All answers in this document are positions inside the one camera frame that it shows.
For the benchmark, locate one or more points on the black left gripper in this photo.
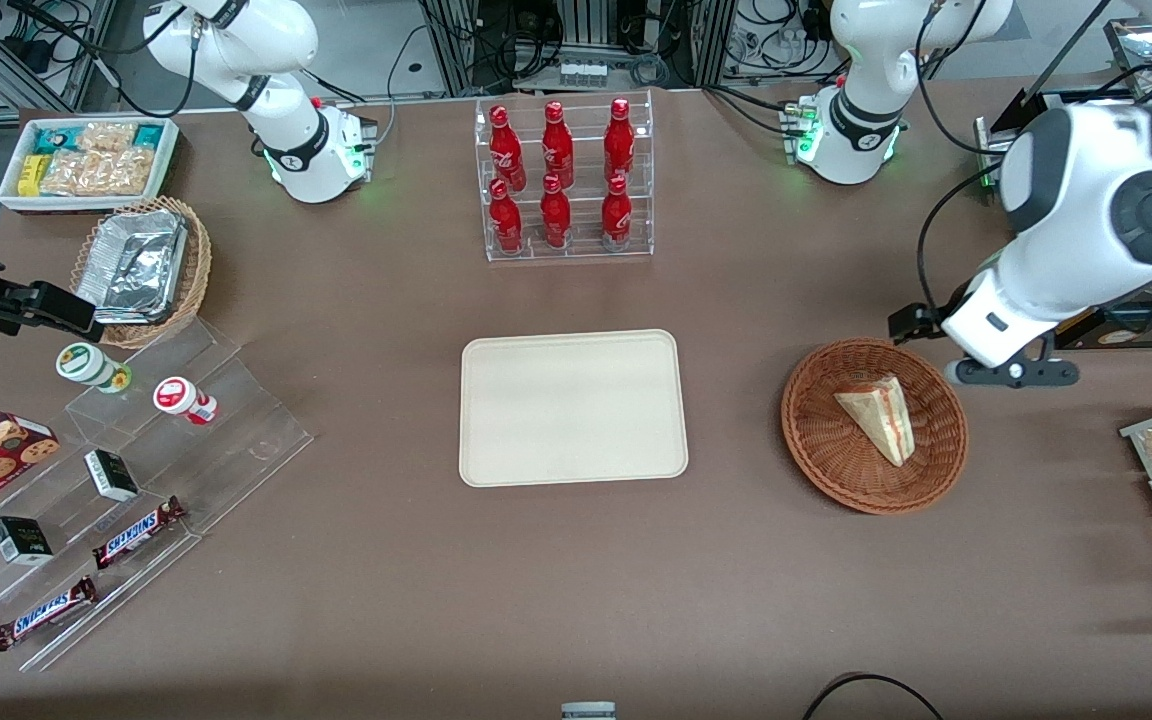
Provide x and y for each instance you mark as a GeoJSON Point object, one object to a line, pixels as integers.
{"type": "Point", "coordinates": [914, 321]}

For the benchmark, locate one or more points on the small grey device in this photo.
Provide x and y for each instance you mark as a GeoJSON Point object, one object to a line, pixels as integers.
{"type": "Point", "coordinates": [588, 712]}

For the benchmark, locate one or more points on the triangle sandwich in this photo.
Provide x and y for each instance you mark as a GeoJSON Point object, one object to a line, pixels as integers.
{"type": "Point", "coordinates": [881, 415]}

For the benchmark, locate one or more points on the clear acrylic bottle rack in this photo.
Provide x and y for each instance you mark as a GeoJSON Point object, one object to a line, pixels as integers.
{"type": "Point", "coordinates": [581, 215]}

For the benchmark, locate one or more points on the white power strip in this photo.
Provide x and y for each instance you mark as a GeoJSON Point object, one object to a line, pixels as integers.
{"type": "Point", "coordinates": [582, 74]}

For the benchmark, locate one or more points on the red lid yogurt cup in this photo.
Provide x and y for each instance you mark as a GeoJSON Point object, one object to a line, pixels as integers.
{"type": "Point", "coordinates": [179, 396]}

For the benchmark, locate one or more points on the clear acrylic stepped stand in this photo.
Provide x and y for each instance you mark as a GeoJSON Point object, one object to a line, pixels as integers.
{"type": "Point", "coordinates": [236, 440]}

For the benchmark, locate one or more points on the small black box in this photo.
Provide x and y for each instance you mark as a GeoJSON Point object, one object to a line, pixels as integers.
{"type": "Point", "coordinates": [112, 476]}
{"type": "Point", "coordinates": [21, 541]}

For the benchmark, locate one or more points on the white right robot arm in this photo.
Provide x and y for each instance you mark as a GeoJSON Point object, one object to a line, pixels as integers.
{"type": "Point", "coordinates": [296, 150]}

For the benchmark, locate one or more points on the yellow snack pack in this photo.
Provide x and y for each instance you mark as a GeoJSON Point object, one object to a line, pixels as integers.
{"type": "Point", "coordinates": [32, 175]}

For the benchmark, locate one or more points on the silver foil container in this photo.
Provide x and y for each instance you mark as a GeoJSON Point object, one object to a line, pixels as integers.
{"type": "Point", "coordinates": [131, 265]}

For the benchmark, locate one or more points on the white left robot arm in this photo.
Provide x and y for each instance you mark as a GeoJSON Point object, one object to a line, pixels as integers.
{"type": "Point", "coordinates": [1066, 200]}

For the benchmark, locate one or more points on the brown round wicker basket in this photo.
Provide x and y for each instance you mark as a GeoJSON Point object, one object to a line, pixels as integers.
{"type": "Point", "coordinates": [836, 460]}

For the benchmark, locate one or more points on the cream rectangular tray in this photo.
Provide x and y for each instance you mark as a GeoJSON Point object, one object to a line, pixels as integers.
{"type": "Point", "coordinates": [573, 410]}

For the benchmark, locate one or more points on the white snack bin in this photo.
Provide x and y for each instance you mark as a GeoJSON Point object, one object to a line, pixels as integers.
{"type": "Point", "coordinates": [11, 200]}

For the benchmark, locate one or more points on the clear cracker bag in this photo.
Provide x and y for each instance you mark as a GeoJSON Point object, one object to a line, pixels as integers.
{"type": "Point", "coordinates": [101, 172]}
{"type": "Point", "coordinates": [106, 136]}

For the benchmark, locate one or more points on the light tan wicker basket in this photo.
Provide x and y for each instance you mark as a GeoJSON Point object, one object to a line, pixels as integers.
{"type": "Point", "coordinates": [194, 270]}

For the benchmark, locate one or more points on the green lid yogurt cup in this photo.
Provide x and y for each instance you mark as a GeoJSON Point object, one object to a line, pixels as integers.
{"type": "Point", "coordinates": [86, 363]}

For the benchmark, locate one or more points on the red cola bottle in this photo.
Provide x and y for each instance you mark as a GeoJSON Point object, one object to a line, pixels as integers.
{"type": "Point", "coordinates": [506, 150]}
{"type": "Point", "coordinates": [619, 140]}
{"type": "Point", "coordinates": [555, 215]}
{"type": "Point", "coordinates": [557, 145]}
{"type": "Point", "coordinates": [616, 215]}
{"type": "Point", "coordinates": [506, 220]}

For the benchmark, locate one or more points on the Snickers bar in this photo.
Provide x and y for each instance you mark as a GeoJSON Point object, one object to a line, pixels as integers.
{"type": "Point", "coordinates": [136, 533]}
{"type": "Point", "coordinates": [44, 614]}

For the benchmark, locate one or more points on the grey left wrist camera bar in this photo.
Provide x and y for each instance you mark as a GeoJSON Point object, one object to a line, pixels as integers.
{"type": "Point", "coordinates": [1011, 373]}

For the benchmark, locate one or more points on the teal snack pack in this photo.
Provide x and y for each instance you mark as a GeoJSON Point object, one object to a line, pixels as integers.
{"type": "Point", "coordinates": [148, 136]}
{"type": "Point", "coordinates": [53, 139]}

